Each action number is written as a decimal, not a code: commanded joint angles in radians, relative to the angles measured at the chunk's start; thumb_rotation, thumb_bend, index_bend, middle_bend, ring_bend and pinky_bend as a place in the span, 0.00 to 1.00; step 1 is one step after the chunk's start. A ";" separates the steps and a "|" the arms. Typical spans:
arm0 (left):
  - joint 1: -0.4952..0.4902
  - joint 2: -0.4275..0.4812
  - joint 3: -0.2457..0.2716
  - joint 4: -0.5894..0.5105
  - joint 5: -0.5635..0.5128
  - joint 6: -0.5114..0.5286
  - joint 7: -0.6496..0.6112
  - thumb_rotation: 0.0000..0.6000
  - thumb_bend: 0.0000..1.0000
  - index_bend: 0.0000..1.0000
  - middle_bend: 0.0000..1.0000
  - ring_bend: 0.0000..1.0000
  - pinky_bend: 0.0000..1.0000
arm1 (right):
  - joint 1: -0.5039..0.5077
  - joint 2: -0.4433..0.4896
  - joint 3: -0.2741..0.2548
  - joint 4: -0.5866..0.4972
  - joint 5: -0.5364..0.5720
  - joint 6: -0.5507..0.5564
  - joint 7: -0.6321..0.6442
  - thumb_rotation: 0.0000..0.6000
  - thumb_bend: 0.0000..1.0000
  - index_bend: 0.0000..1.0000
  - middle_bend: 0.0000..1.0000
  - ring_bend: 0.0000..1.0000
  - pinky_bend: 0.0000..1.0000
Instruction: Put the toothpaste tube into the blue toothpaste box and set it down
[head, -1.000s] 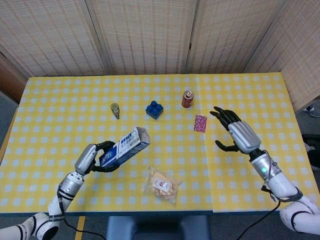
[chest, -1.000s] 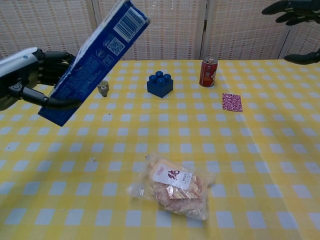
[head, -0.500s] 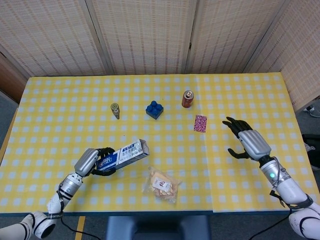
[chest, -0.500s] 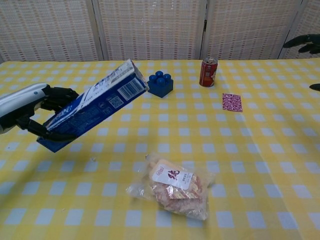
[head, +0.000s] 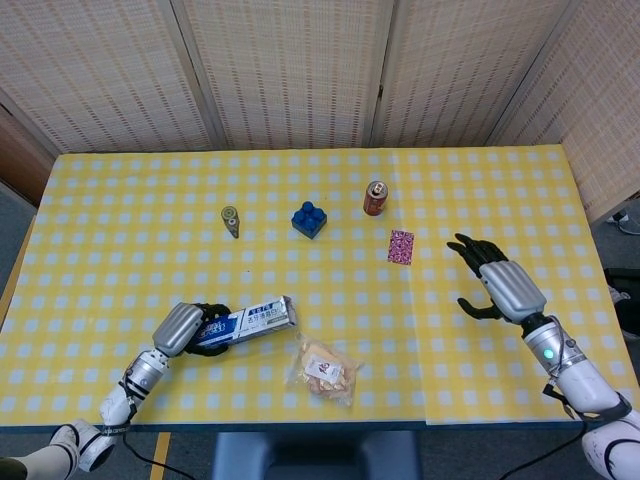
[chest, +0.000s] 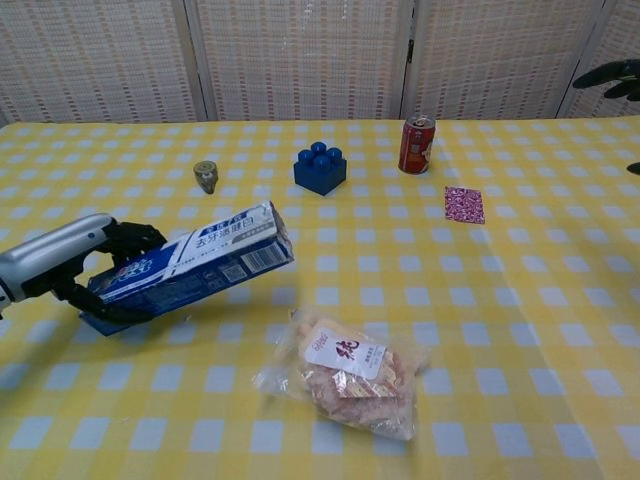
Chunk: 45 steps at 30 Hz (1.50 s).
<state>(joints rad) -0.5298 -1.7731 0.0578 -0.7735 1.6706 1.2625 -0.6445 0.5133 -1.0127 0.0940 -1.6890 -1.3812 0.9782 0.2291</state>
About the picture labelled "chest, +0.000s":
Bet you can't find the blue white toothpaste box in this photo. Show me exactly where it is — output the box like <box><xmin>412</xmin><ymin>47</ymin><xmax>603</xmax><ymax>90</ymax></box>
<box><xmin>79</xmin><ymin>200</ymin><xmax>295</xmax><ymax>338</ymax></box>

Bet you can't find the red drink can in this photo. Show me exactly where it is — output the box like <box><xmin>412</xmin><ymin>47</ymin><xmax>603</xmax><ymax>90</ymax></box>
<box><xmin>397</xmin><ymin>114</ymin><xmax>436</xmax><ymax>175</ymax></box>

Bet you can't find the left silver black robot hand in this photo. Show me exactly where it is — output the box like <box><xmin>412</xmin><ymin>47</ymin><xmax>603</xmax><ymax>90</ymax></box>
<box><xmin>0</xmin><ymin>212</ymin><xmax>169</xmax><ymax>325</ymax></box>

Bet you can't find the yellow white checked tablecloth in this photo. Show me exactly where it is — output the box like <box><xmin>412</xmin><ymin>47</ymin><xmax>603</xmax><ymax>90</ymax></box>
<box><xmin>0</xmin><ymin>117</ymin><xmax>640</xmax><ymax>480</ymax></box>

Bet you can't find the clear plastic snack bag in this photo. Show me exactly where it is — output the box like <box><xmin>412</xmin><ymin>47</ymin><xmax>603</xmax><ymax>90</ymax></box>
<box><xmin>252</xmin><ymin>305</ymin><xmax>432</xmax><ymax>442</ymax></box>

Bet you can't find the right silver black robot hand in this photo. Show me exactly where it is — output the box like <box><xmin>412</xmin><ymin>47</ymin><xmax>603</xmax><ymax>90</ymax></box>
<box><xmin>572</xmin><ymin>58</ymin><xmax>640</xmax><ymax>177</ymax></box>

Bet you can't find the blue toy building block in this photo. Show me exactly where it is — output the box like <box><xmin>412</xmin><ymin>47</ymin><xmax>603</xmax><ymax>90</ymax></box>
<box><xmin>292</xmin><ymin>141</ymin><xmax>349</xmax><ymax>197</ymax></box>

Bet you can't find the pink patterned square packet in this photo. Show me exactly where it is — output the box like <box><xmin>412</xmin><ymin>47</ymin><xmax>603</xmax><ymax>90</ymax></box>
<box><xmin>443</xmin><ymin>185</ymin><xmax>487</xmax><ymax>226</ymax></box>

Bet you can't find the woven folding screen panel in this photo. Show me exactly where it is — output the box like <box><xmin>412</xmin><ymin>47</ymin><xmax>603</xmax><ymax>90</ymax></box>
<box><xmin>0</xmin><ymin>0</ymin><xmax>209</xmax><ymax>126</ymax></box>
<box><xmin>402</xmin><ymin>0</ymin><xmax>614</xmax><ymax>121</ymax></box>
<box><xmin>184</xmin><ymin>0</ymin><xmax>416</xmax><ymax>122</ymax></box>
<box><xmin>557</xmin><ymin>0</ymin><xmax>640</xmax><ymax>120</ymax></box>

